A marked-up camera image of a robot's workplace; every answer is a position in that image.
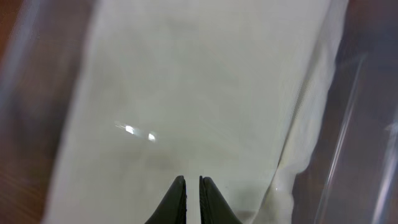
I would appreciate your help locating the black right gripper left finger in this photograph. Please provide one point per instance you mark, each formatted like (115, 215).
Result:
(173, 207)

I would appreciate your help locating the clear plastic storage bin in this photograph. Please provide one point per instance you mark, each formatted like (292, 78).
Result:
(352, 177)

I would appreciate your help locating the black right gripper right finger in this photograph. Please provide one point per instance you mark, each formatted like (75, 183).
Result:
(214, 209)

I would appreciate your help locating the cream cloth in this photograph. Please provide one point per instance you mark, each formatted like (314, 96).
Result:
(232, 90)

